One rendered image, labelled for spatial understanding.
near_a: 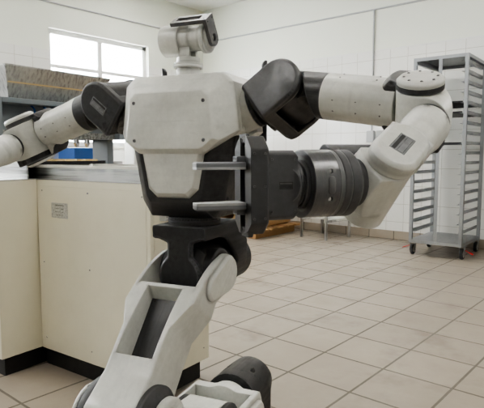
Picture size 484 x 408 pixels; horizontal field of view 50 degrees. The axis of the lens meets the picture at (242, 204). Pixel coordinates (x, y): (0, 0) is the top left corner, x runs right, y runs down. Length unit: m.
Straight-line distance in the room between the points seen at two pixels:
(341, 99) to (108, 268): 1.36
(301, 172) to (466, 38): 5.29
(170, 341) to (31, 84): 1.70
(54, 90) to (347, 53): 4.40
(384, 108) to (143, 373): 0.64
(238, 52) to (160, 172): 6.37
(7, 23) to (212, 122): 5.29
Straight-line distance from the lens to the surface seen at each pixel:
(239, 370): 1.50
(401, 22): 6.19
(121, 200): 2.02
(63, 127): 1.37
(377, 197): 0.71
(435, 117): 0.87
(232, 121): 1.05
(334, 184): 0.65
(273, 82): 1.05
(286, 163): 0.64
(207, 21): 1.13
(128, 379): 1.03
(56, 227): 2.35
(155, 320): 1.12
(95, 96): 1.26
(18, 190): 2.40
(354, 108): 0.99
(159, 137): 1.10
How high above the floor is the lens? 0.94
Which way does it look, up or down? 5 degrees down
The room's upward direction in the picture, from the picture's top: straight up
